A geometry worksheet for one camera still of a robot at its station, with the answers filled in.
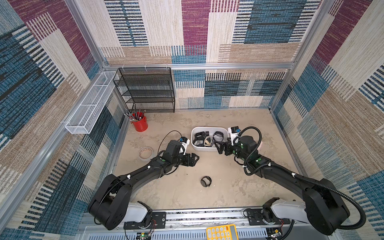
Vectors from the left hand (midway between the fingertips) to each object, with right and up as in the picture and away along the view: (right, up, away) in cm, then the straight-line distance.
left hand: (194, 156), depth 86 cm
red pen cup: (-37, +18, +22) cm, 47 cm away
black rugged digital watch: (+16, +10, +17) cm, 26 cm away
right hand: (+16, +8, -1) cm, 18 cm away
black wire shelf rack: (-33, +44, +23) cm, 59 cm away
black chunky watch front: (+3, +9, +11) cm, 14 cm away
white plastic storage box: (+12, +14, +19) cm, 26 cm away
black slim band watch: (+7, -14, 0) cm, 16 cm away
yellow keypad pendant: (+13, -31, -17) cm, 38 cm away
